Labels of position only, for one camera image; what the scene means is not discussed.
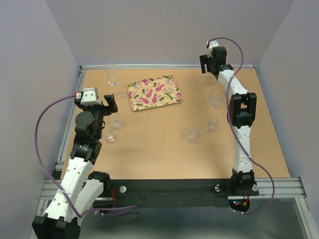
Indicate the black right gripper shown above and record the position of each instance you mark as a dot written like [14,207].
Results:
[204,59]

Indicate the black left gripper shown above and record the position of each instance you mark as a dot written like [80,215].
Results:
[107,109]

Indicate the small clear glass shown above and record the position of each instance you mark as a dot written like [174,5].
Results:
[120,93]

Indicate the tall clear glass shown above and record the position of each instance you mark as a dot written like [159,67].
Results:
[112,75]

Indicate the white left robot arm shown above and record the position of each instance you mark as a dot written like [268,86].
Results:
[80,186]

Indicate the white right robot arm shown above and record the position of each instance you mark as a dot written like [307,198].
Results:
[241,112]

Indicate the floral patterned tray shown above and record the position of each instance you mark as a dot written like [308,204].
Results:
[153,93]

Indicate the clear tumbler right middle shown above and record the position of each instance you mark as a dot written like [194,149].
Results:
[216,97]

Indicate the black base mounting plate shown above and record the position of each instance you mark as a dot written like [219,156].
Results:
[170,193]

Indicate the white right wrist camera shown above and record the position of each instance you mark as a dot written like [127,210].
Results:
[210,45]

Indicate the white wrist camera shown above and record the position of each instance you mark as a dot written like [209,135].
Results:
[90,97]
[210,45]

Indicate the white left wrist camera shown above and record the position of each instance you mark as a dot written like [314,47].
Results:
[90,97]

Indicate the aluminium front frame rail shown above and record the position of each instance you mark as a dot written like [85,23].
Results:
[284,188]

